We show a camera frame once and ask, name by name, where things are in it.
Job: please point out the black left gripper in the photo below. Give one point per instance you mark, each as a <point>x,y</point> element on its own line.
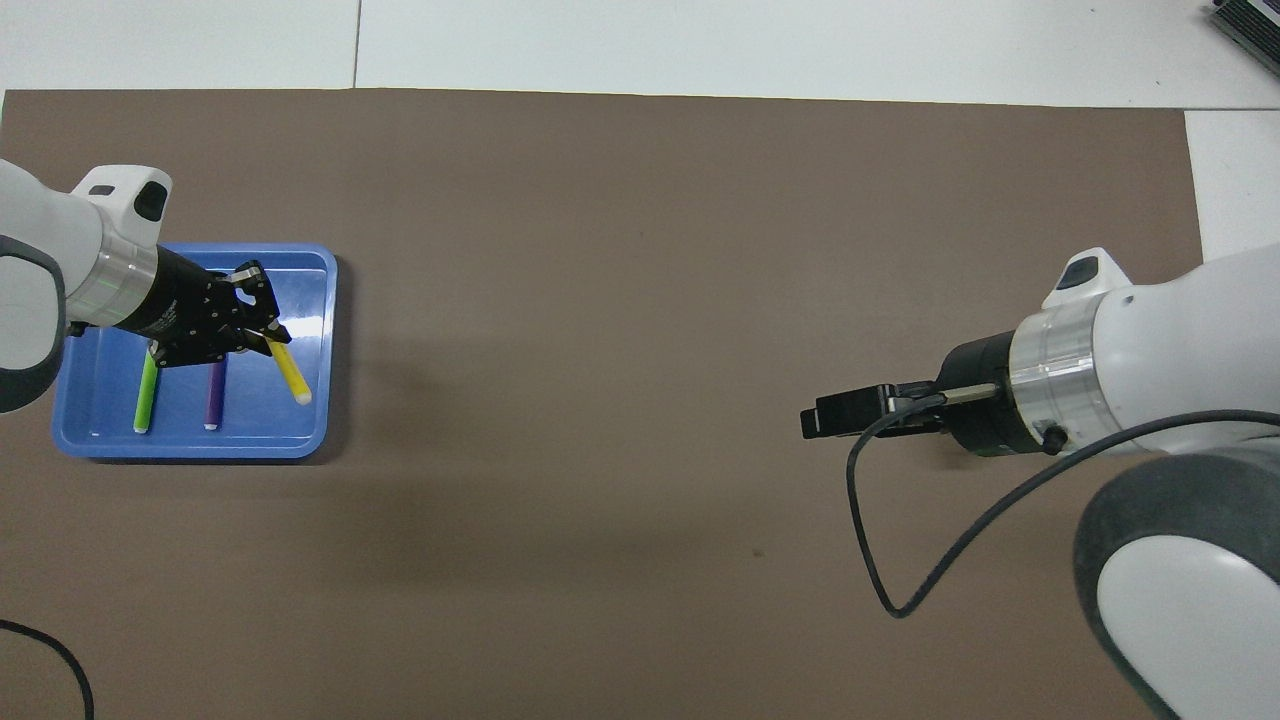
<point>190,310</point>

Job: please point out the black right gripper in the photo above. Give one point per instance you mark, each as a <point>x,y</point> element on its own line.
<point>975,400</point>

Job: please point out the yellow pen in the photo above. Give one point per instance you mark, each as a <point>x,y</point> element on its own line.
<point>292,378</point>

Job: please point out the purple pen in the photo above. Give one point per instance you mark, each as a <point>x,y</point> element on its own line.
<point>214,400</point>

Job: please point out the green pen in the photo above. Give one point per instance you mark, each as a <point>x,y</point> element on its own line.
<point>146,400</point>

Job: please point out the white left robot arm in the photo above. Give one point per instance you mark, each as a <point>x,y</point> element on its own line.
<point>40,230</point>

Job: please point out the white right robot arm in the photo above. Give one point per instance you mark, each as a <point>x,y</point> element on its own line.
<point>1180,340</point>

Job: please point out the blue plastic tray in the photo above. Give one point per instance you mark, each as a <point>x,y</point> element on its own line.
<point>260,430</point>

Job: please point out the brown table mat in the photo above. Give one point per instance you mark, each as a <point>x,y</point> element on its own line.
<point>640,300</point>

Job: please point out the grey striped device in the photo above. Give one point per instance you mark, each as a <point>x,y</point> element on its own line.
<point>1250,30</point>

